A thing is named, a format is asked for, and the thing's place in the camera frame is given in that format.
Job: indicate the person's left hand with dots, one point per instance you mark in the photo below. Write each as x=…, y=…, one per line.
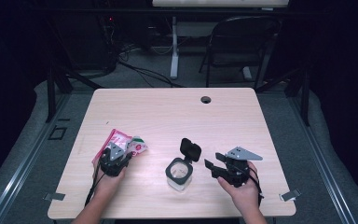
x=107, y=185

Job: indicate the dark equipment cabinet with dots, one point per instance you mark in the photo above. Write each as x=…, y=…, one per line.
x=84, y=43

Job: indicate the white desk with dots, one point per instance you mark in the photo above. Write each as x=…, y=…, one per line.
x=174, y=46

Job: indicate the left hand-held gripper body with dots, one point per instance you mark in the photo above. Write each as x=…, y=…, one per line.
x=115, y=165

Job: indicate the black metal stand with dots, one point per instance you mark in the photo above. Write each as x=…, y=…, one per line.
x=305, y=99
x=51, y=93

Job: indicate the pink and white plastic bag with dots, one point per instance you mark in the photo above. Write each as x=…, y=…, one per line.
x=118, y=138

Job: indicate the black folding chair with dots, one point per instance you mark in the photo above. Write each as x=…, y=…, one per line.
x=239, y=46

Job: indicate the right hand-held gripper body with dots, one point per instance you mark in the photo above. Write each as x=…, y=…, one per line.
x=237, y=171

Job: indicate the black metal crossbar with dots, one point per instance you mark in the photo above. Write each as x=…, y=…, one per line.
x=105, y=11

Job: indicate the square glass jar black lid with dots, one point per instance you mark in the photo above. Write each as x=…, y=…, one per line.
x=180, y=172

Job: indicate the aluminium floor rail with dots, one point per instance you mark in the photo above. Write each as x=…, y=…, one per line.
x=28, y=158
x=320, y=155

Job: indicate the person's right hand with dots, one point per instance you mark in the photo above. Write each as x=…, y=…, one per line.
x=245, y=196

